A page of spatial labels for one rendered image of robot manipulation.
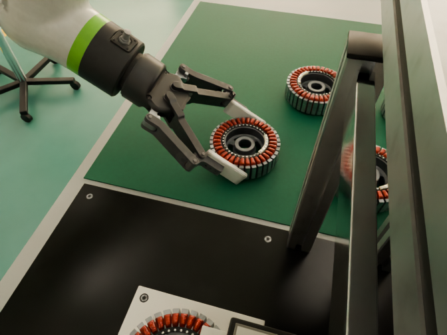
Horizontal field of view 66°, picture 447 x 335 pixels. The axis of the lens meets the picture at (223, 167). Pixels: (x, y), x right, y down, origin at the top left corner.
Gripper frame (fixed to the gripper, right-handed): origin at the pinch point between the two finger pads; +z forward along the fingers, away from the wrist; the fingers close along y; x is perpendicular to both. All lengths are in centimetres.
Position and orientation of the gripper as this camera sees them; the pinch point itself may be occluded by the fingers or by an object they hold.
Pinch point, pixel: (243, 145)
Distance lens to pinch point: 55.7
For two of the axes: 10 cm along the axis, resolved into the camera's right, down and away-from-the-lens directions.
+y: 3.0, -7.4, 6.0
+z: 8.2, 5.2, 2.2
